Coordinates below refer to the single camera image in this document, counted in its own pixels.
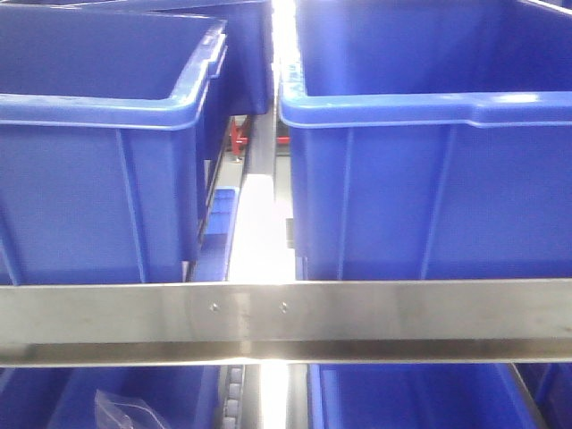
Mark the stainless steel shelf rack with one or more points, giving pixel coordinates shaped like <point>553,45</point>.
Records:
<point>262,319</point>

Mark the blue bin upper right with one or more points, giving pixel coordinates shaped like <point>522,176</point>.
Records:
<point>429,139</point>

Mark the clear plastic bag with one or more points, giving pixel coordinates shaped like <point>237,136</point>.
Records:
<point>120,412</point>

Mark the blue bin rear centre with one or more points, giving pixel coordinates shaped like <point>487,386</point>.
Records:
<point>249,41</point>

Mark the blue bin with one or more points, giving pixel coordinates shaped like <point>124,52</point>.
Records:
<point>147,397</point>
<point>102,142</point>
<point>249,41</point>
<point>429,139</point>

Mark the blue bin lower left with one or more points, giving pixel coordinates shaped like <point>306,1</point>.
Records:
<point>147,397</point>

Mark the blue bin upper left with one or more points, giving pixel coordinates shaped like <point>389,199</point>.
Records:
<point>102,142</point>

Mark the blue bin lower right shelf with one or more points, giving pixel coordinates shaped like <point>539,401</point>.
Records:
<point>417,396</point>

